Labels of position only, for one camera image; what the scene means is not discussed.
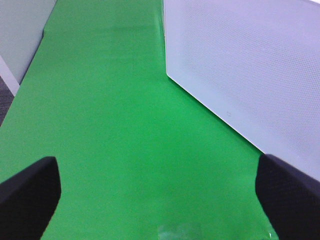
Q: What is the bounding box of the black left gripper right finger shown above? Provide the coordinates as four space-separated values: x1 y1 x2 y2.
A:
255 154 320 240

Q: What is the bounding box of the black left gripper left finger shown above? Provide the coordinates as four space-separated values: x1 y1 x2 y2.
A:
0 156 62 240

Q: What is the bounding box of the white microwave door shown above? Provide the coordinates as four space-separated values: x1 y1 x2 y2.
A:
163 0 320 179

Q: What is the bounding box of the white partition panel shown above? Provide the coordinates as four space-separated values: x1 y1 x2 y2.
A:
0 0 57 96

